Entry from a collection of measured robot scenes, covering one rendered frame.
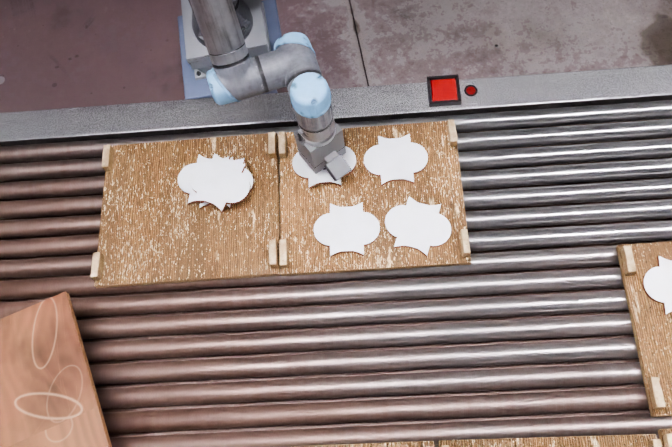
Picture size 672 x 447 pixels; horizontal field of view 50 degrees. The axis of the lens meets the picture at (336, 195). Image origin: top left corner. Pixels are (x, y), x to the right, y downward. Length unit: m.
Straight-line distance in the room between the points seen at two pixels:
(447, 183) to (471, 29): 1.47
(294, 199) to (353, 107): 0.28
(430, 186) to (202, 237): 0.52
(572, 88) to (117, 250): 1.12
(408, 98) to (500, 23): 1.35
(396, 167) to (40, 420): 0.89
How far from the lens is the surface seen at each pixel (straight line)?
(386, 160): 1.65
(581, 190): 1.69
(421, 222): 1.59
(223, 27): 1.41
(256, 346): 1.56
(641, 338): 1.60
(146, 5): 3.30
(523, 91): 1.80
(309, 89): 1.38
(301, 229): 1.60
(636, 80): 1.87
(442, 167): 1.65
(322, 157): 1.55
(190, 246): 1.64
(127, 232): 1.70
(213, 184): 1.64
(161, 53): 3.12
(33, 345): 1.58
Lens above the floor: 2.42
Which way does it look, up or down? 65 degrees down
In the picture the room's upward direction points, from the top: 11 degrees counter-clockwise
